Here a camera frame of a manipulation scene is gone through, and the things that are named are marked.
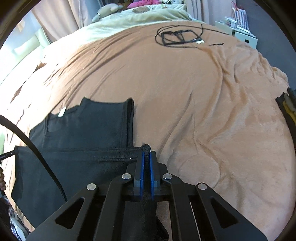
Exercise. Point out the person left hand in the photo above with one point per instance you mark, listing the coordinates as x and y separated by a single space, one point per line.
2 181

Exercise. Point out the cream bedside cabinet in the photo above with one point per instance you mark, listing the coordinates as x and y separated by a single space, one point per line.
241 35

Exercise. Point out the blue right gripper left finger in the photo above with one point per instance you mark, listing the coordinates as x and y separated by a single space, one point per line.
138 185

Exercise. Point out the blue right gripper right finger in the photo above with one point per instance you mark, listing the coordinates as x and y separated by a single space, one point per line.
155 176

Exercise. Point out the black mesh sleeveless shirt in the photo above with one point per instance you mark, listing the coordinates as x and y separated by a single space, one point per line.
74 179

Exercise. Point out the pink cloth on bed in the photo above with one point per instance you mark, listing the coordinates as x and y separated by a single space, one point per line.
135 4

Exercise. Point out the pink curtain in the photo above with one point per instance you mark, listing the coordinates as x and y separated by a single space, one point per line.
209 11
61 18

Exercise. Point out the stack of folded dark clothes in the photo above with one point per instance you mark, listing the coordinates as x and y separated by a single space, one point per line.
286 103

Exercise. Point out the cream blanket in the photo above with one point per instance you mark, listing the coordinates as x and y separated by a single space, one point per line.
117 22

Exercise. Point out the pink curtain left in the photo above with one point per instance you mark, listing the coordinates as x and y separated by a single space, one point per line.
61 18

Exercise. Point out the pink curtain right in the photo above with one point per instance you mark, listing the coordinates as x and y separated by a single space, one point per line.
209 11

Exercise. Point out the beige plush toy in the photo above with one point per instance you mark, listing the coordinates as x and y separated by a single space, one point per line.
106 11

